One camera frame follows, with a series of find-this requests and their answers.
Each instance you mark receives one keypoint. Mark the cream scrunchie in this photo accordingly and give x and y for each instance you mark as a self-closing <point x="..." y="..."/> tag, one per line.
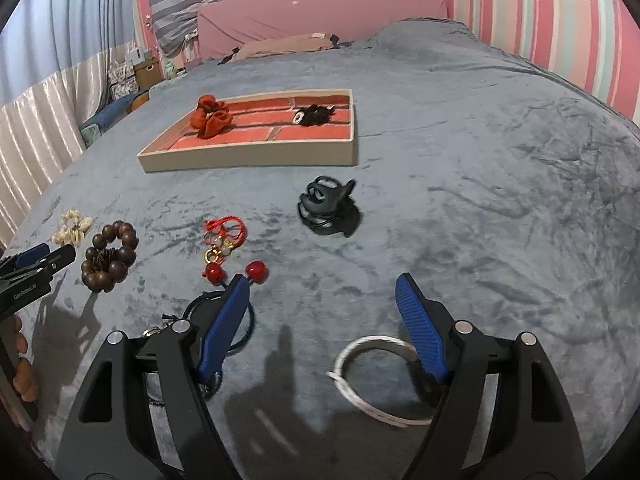
<point x="70" y="232"/>

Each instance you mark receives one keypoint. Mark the patterned white box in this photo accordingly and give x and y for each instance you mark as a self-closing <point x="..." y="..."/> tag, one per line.
<point x="121" y="80"/>

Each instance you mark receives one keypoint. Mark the brick print tray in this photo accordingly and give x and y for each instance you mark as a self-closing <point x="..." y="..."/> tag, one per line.
<point x="300" y="132"/>

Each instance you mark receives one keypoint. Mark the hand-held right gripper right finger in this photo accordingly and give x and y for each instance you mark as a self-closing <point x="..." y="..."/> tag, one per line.
<point x="417" y="327"/>

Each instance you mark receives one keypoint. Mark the black hair claw clip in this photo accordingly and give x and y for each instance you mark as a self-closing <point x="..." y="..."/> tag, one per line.
<point x="320" y="197"/>

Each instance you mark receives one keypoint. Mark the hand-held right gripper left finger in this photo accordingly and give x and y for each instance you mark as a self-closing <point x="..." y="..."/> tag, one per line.
<point x="222" y="327"/>

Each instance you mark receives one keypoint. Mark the small white box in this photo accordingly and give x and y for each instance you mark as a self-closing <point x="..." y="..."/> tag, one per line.
<point x="136" y="55"/>

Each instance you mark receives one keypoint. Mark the blue cushion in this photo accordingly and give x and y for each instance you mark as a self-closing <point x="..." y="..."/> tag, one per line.
<point x="107" y="112"/>

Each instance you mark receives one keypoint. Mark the pink headboard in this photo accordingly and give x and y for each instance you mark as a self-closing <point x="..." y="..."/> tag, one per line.
<point x="310" y="15"/>

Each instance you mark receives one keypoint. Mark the cardboard box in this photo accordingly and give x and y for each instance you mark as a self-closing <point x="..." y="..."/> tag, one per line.
<point x="147" y="74"/>

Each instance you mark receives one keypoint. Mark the beige pillow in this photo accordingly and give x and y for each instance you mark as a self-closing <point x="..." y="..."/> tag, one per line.
<point x="280" y="45"/>

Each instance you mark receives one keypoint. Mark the person's left hand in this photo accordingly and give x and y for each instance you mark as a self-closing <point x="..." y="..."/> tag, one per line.
<point x="25" y="382"/>

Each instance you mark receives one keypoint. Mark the orange scrunchie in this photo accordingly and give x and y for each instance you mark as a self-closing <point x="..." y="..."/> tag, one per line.
<point x="210" y="120"/>

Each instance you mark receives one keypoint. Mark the white satin curtain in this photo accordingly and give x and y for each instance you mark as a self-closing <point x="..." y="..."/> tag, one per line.
<point x="40" y="125"/>

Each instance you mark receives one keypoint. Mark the blue curtain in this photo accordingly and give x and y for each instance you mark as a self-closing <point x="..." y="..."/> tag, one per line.
<point x="65" y="15"/>

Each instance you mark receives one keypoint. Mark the grey velvet blanket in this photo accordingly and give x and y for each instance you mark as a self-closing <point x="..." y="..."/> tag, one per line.
<point x="475" y="160"/>

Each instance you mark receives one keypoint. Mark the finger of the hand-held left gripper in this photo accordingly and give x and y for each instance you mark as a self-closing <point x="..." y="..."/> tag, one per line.
<point x="30" y="255"/>
<point x="50" y="260"/>

